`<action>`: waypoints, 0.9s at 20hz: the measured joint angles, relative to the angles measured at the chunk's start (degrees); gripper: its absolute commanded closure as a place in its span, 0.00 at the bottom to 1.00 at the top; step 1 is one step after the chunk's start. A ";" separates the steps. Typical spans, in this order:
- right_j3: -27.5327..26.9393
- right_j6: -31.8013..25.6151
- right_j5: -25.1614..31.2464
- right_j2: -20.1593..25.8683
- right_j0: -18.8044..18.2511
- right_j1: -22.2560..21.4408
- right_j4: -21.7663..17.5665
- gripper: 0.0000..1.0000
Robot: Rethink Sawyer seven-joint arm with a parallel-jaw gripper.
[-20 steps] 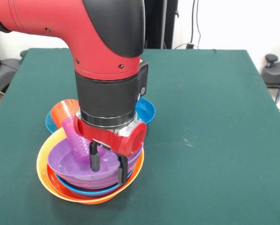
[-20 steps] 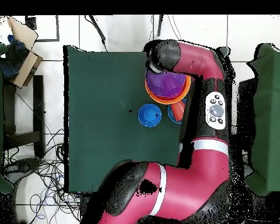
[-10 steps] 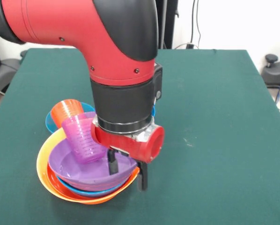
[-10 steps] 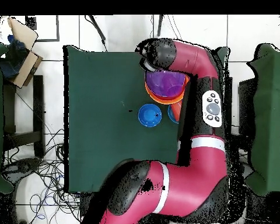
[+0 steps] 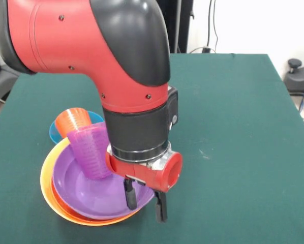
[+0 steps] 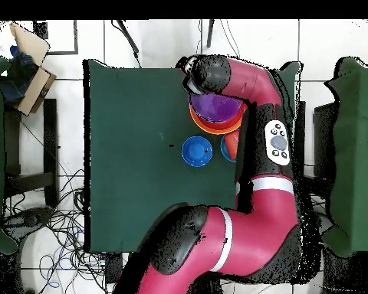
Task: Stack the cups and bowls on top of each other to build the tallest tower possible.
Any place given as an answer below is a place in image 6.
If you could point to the purple bowl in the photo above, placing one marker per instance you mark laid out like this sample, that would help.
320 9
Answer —
214 107

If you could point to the black stool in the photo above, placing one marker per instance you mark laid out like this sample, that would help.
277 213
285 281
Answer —
50 137

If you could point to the dark green table cloth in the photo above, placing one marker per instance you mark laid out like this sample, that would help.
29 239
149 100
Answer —
125 122

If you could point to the black chair base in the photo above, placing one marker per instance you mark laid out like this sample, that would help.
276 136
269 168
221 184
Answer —
30 219

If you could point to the wide orange bowl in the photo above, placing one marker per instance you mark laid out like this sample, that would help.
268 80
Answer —
224 126

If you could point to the black tripod leg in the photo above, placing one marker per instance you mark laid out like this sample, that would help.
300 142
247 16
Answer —
210 33
128 36

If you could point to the black computer case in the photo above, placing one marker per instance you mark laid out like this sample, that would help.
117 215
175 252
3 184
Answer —
323 141

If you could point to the black floor frame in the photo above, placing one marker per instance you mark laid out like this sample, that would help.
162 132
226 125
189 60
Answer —
75 39

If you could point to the small light blue bowl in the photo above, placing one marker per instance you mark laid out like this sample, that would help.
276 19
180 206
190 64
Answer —
223 150

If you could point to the small dark blue bowl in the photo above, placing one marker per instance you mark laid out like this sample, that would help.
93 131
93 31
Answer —
197 151

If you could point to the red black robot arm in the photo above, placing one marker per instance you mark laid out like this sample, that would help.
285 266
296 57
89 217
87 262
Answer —
257 220

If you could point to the orange cup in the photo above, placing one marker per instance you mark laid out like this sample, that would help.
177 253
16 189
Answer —
233 144

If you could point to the cardboard box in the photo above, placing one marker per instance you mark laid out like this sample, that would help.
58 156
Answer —
36 88

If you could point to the large yellow bowl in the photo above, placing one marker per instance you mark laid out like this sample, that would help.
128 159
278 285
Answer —
202 127

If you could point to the blue bag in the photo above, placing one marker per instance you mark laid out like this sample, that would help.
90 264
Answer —
18 79

